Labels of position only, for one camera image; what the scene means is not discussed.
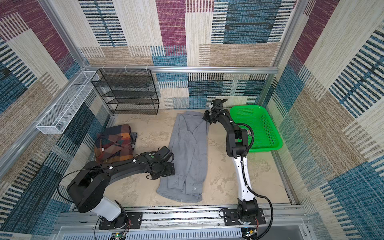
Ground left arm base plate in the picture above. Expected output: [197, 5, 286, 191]
[98, 212, 143, 230]

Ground aluminium back rail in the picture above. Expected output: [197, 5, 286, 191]
[85, 65, 278, 75]

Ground black wire shelf rack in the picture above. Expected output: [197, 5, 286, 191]
[91, 69, 160, 115]

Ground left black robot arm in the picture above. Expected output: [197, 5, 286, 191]
[67, 147, 175, 229]

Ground green plastic basket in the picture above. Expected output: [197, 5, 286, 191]
[230, 105, 283, 153]

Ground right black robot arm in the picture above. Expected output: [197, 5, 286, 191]
[203, 99, 259, 224]

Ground aluminium rail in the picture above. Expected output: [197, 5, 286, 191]
[53, 204, 309, 233]
[85, 65, 278, 75]

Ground white wire mesh tray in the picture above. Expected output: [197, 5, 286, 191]
[36, 71, 96, 135]

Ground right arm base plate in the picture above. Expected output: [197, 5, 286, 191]
[219, 208, 266, 226]

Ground grey long sleeve shirt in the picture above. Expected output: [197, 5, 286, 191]
[157, 111, 210, 203]

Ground folded plaid flannel shirt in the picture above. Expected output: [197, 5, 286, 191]
[95, 124, 134, 164]

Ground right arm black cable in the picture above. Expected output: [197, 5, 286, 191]
[209, 98, 274, 240]

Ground aluminium front rail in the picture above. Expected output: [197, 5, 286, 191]
[53, 204, 309, 233]

